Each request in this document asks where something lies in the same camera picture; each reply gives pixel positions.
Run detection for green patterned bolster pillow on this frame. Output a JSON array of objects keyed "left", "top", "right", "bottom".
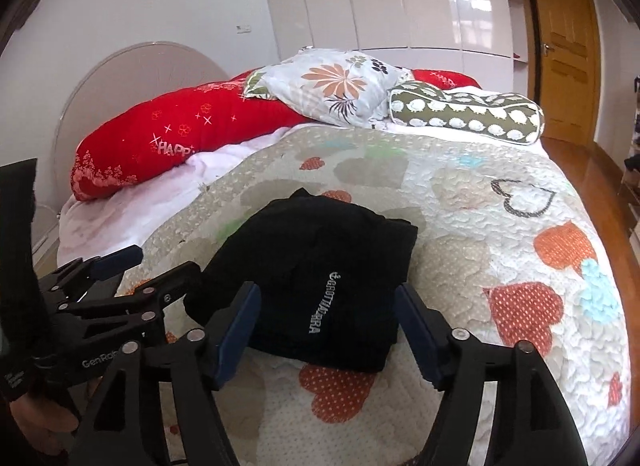
[{"left": 387, "top": 80, "right": 546, "bottom": 145}]

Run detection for white shelf unit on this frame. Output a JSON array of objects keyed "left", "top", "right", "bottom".
[{"left": 620, "top": 76, "right": 640, "bottom": 231}]

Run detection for heart print quilt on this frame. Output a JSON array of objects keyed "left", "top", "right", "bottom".
[{"left": 115, "top": 125, "right": 632, "bottom": 466}]

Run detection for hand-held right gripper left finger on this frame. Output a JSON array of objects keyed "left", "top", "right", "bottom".
[{"left": 70, "top": 281, "right": 263, "bottom": 466}]

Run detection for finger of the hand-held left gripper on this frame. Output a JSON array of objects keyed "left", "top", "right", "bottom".
[
  {"left": 37, "top": 245, "right": 144, "bottom": 304},
  {"left": 55, "top": 261, "right": 203, "bottom": 347}
]

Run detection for long red pillow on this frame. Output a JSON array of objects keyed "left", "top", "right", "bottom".
[{"left": 70, "top": 68, "right": 483, "bottom": 203}]

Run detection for white corner shelf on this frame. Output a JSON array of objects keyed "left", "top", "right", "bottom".
[{"left": 505, "top": 0, "right": 531, "bottom": 66}]

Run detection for wooden door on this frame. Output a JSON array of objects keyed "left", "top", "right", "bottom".
[{"left": 520, "top": 0, "right": 601, "bottom": 144}]

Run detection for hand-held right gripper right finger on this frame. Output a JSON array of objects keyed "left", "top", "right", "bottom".
[{"left": 394, "top": 283, "right": 591, "bottom": 466}]

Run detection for white bed sheet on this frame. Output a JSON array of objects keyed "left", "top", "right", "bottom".
[{"left": 56, "top": 86, "right": 558, "bottom": 271}]

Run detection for white floral pillow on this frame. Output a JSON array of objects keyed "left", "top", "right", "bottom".
[{"left": 242, "top": 47, "right": 416, "bottom": 127}]

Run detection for person's left hand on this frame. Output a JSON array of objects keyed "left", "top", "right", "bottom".
[{"left": 10, "top": 388, "right": 83, "bottom": 466}]

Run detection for black pants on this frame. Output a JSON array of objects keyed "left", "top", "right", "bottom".
[{"left": 182, "top": 187, "right": 420, "bottom": 374}]

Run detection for round beige headboard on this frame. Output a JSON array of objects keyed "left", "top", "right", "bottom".
[{"left": 52, "top": 42, "right": 233, "bottom": 207}]

